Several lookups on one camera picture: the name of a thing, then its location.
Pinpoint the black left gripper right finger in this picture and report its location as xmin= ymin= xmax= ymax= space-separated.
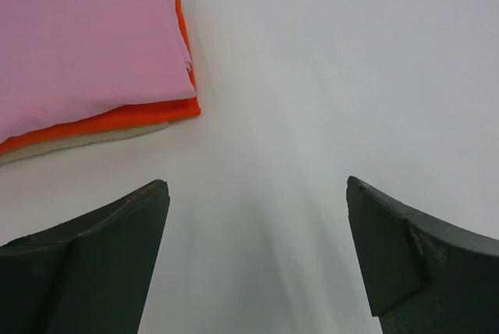
xmin=346 ymin=176 xmax=498 ymax=333

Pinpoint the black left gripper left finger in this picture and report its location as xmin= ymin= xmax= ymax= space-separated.
xmin=1 ymin=179 xmax=170 ymax=333

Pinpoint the cream folded t shirt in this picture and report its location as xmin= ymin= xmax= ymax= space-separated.
xmin=1 ymin=122 xmax=170 ymax=165

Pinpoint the orange folded t shirt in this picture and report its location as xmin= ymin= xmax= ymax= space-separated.
xmin=0 ymin=0 xmax=203 ymax=155

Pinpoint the pink folded t shirt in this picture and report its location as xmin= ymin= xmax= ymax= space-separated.
xmin=0 ymin=0 xmax=197 ymax=144

